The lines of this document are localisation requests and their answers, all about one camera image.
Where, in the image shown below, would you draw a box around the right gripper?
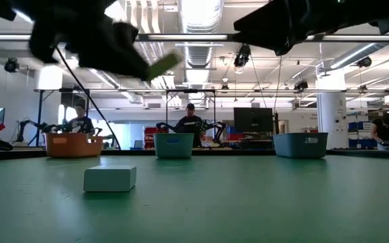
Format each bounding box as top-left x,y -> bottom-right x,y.
232,0 -> 382,57

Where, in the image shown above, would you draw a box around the white column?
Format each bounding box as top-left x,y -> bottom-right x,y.
315,69 -> 348,150

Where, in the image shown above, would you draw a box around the black monitor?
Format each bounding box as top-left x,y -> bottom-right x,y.
233,107 -> 274,133

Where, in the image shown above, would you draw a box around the blue-grey plastic bin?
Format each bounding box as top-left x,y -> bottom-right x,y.
272,132 -> 329,159

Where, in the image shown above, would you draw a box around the mint wooden block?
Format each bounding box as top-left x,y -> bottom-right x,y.
82,165 -> 137,193

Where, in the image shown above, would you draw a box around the red storage bins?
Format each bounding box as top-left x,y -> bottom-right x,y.
143,126 -> 158,149

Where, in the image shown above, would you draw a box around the pale teal plastic bin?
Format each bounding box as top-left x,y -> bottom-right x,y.
153,132 -> 195,159

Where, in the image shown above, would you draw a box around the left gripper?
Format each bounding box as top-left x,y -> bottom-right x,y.
28,12 -> 153,82

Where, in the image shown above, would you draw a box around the black camera cable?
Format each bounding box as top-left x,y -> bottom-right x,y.
54,46 -> 122,151

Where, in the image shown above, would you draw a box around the black aluminium table frame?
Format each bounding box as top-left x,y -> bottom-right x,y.
0,147 -> 389,161

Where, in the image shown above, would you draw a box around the person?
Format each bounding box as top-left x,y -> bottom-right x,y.
68,103 -> 96,134
369,114 -> 389,151
176,103 -> 205,148

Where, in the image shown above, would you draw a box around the green table mat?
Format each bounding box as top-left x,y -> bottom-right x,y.
0,155 -> 389,243

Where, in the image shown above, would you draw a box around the black overhead frame bar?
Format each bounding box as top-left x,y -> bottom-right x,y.
0,32 -> 389,43

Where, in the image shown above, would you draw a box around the blue storage bin rack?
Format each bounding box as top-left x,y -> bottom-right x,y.
348,121 -> 373,149

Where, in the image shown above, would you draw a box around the orange plastic bin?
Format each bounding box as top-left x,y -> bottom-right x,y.
44,132 -> 104,159

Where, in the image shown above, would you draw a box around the grey ceiling pipe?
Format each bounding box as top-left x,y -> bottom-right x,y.
329,20 -> 389,70

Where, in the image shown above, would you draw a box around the silver ceiling duct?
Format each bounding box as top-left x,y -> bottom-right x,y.
177,0 -> 226,102

